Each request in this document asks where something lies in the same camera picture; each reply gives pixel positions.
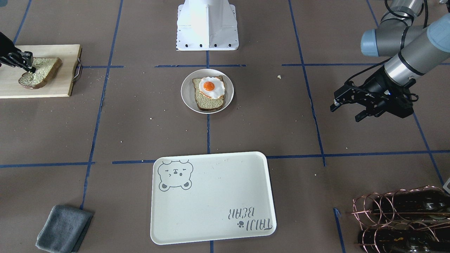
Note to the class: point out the fried egg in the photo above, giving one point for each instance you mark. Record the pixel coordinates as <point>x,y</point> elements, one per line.
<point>212,87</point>

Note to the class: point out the bread slice on plate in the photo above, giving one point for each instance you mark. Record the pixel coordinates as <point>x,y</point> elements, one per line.
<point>203,103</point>

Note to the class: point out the dark green wine bottle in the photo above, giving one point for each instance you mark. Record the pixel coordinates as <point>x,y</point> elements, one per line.
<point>426,204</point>

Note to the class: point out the white round plate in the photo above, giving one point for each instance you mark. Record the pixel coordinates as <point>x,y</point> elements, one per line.
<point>187,90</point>

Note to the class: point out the grey folded cloth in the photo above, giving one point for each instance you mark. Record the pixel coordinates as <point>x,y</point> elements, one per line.
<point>64,230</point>

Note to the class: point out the copper wire bottle rack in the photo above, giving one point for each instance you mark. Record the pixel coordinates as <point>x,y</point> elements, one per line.
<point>403,221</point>

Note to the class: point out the cream bear tray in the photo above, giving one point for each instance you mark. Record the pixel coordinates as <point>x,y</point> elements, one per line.
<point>211,197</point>

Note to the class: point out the bread slice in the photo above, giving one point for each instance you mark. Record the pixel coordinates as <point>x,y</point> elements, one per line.
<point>46,69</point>
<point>203,103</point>

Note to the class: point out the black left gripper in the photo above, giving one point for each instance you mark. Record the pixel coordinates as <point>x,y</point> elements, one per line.
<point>375,83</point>

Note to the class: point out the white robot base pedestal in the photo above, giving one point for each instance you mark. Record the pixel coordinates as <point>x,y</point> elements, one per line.
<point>206,25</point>

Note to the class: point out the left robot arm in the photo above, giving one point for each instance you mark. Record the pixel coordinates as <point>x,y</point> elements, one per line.
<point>412,47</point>

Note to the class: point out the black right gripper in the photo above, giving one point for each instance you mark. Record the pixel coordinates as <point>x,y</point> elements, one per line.
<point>5,45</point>

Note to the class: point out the wooden cutting board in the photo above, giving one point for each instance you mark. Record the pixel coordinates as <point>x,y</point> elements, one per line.
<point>54,77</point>

